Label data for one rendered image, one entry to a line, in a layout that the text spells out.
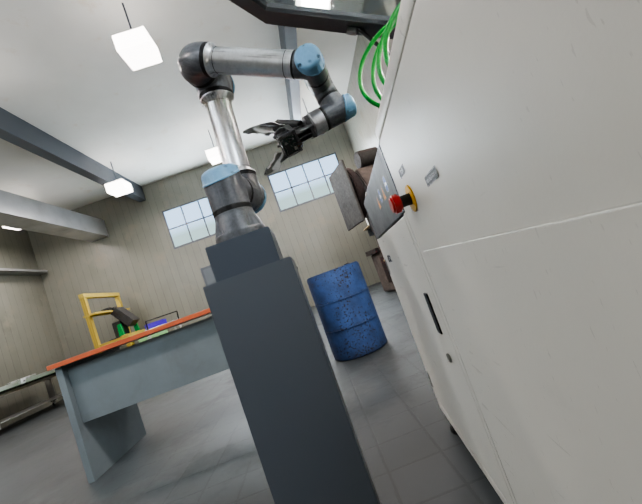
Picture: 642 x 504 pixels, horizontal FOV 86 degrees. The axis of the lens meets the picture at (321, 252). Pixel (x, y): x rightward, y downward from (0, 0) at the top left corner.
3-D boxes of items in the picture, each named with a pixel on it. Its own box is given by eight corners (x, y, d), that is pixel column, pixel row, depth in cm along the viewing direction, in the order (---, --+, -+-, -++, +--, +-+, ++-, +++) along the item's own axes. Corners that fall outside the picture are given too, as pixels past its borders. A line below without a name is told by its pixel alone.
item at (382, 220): (377, 238, 139) (363, 201, 140) (388, 234, 139) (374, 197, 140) (401, 214, 78) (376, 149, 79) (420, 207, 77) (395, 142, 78)
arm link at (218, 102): (222, 217, 110) (178, 58, 113) (243, 221, 125) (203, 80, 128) (256, 205, 108) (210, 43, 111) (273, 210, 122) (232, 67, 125)
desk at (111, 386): (310, 400, 222) (270, 286, 228) (81, 488, 213) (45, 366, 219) (309, 370, 297) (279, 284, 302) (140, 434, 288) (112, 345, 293)
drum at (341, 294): (382, 335, 332) (355, 260, 337) (393, 345, 281) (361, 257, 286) (333, 353, 331) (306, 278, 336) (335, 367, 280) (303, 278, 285)
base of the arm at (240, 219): (211, 246, 94) (199, 212, 95) (224, 251, 109) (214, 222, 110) (263, 228, 95) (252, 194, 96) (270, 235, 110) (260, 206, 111)
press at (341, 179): (449, 275, 596) (393, 130, 615) (382, 300, 589) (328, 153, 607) (423, 276, 737) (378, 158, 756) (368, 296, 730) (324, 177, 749)
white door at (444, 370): (437, 402, 136) (376, 240, 141) (442, 400, 136) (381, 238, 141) (517, 523, 72) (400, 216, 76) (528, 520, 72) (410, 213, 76)
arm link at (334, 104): (343, 99, 115) (357, 120, 114) (315, 114, 114) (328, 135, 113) (346, 84, 107) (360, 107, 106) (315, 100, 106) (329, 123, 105)
